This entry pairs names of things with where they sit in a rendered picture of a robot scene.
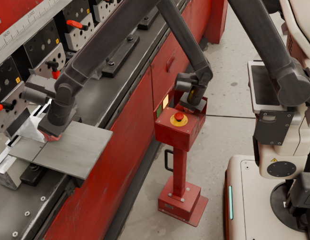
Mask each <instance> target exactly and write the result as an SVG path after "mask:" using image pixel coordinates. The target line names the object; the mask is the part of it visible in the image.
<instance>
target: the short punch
mask: <svg viewBox="0 0 310 240"><path fill-rule="evenodd" d="M30 115H31V114H30V112H29V110H28V108H27V107H26V109H25V110H24V111H23V112H22V113H21V114H20V115H19V116H18V117H17V118H16V119H15V120H14V122H13V123H12V124H11V125H10V126H9V127H8V128H7V129H6V130H5V131H4V134H5V136H6V137H8V138H9V140H10V141H11V142H12V140H13V139H14V138H15V137H16V136H17V135H18V133H19V132H20V131H21V130H22V129H23V128H24V127H25V125H26V124H27V123H28V122H29V121H30V120H31V118H30Z"/></svg>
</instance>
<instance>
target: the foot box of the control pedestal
mask: <svg viewBox="0 0 310 240"><path fill-rule="evenodd" d="M172 186H173V176H170V177H169V179H168V181H167V183H166V185H165V186H164V188H163V190H162V192H161V194H160V196H159V197H158V211H160V212H162V213H165V214H167V215H169V216H171V217H174V218H176V219H178V220H180V221H183V222H185V223H187V224H189V225H192V226H194V227H197V226H198V223H199V221H200V219H201V216H202V214H203V212H204V209H205V207H206V205H207V202H208V198H207V197H204V196H202V195H200V193H201V187H198V186H196V185H194V184H191V183H189V182H187V181H186V182H185V186H186V187H188V188H190V190H189V192H188V194H187V196H186V198H185V201H184V203H183V202H181V201H178V200H176V199H173V198H171V197H169V196H168V194H169V192H170V190H171V188H172Z"/></svg>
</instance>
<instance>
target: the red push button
mask: <svg viewBox="0 0 310 240"><path fill-rule="evenodd" d="M174 118H175V119H176V121H177V122H181V120H182V119H183V118H184V115H183V114H182V113H180V112H178V113H176V114H175V115H174Z"/></svg>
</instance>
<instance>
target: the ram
mask: <svg viewBox="0 0 310 240"><path fill-rule="evenodd" d="M43 1H44V0H0V35H1V34H3V33H4V32H5V31H6V30H8V29H9V28H10V27H11V26H13V25H14V24H15V23H16V22H18V21H19V20H20V19H22V18H23V17H24V16H25V15H27V14H28V13H29V12H30V11H32V10H33V9H34V8H35V7H37V6H38V5H39V4H40V3H41V2H43ZM71 1H72V0H60V1H59V2H57V3H56V4H55V5H54V6H53V7H51V8H50V9H49V10H48V11H47V12H45V13H44V14H43V15H42V16H41V17H40V18H38V19H37V20H36V21H35V22H34V23H32V24H31V25H30V26H29V27H28V28H26V29H25V30H24V31H23V32H22V33H21V34H20V35H18V36H17V37H16V38H15V39H14V40H12V41H11V42H10V43H9V44H8V45H7V46H5V47H4V48H3V49H2V50H1V51H0V64H1V63H2V62H3V61H4V60H5V59H6V58H7V57H8V56H10V55H11V54H12V53H13V52H14V51H15V50H16V49H18V48H19V47H20V46H21V45H22V44H23V43H24V42H26V41H27V40H28V39H29V38H30V37H31V36H32V35H34V34H35V33H36V32H37V31H38V30H39V29H40V28H42V27H43V26H44V25H45V24H46V23H47V22H48V21H49V20H51V19H52V18H53V17H54V16H55V15H56V14H57V13H59V12H60V11H61V10H62V9H63V8H64V7H65V6H67V5H68V4H69V3H70V2H71Z"/></svg>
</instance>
